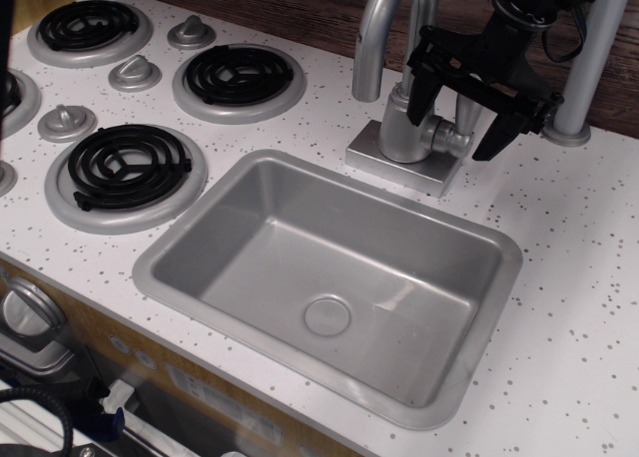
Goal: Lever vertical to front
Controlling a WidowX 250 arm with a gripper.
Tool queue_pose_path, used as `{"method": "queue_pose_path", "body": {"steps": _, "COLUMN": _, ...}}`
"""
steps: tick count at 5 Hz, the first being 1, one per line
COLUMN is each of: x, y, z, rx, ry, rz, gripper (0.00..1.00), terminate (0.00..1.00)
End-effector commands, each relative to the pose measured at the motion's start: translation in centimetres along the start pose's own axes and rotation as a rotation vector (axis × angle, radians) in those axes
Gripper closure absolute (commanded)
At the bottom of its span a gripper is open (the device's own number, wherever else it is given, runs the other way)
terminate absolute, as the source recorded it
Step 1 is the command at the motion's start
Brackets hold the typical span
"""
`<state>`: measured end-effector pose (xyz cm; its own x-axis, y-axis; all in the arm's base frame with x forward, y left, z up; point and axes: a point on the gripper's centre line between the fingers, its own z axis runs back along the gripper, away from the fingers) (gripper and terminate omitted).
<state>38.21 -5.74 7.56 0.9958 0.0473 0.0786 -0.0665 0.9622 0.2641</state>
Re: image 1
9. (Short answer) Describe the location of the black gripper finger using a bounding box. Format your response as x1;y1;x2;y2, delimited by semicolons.
407;70;443;126
472;112;525;161

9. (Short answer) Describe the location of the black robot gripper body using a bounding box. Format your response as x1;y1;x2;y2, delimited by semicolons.
408;1;563;134

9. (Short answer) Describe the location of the silver faucet lever handle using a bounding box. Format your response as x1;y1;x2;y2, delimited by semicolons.
421;94;483;159

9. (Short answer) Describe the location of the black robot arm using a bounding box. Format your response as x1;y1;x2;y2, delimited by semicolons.
407;0;594;161

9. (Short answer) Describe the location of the grey vertical support pole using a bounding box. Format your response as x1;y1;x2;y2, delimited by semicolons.
542;0;628;148

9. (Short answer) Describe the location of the silver curved toy faucet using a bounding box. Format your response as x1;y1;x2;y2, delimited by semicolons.
345;0;468;199

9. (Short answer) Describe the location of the black coil burner middle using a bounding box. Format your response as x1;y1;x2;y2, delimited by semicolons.
172;44;307;125

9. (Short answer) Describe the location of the black coil burner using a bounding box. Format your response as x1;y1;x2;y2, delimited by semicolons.
172;44;307;125
27;0;153;69
45;124;208;234

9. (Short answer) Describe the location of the grey plastic sink basin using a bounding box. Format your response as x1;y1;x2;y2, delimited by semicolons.
133;150;522;430

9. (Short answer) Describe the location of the grey stove knob back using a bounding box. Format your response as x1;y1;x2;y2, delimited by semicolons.
167;15;216;50

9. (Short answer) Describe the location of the grey stove knob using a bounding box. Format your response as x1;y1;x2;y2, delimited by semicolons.
167;15;216;50
108;55;162;93
37;105;97;143

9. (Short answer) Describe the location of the grey stove knob middle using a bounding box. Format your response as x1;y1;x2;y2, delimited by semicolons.
108;55;162;93

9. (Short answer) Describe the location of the black coil burner front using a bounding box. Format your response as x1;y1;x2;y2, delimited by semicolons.
45;124;208;234

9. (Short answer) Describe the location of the black coil burner back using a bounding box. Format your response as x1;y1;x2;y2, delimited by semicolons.
27;0;153;69

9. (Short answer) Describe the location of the grey stove knob front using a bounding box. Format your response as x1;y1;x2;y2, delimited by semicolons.
37;105;97;143

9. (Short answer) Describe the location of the partly hidden left burner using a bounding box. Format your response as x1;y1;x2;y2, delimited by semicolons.
1;68;41;139

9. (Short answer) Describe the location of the dark blurred foreground object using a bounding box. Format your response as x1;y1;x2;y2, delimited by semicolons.
0;0;20;138

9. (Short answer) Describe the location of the grey oven dial knob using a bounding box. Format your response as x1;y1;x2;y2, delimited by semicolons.
1;276;66;351

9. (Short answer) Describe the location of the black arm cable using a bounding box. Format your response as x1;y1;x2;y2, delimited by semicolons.
541;2;598;63

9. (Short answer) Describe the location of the black cable lower left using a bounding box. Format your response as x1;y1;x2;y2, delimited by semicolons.
0;384;76;457

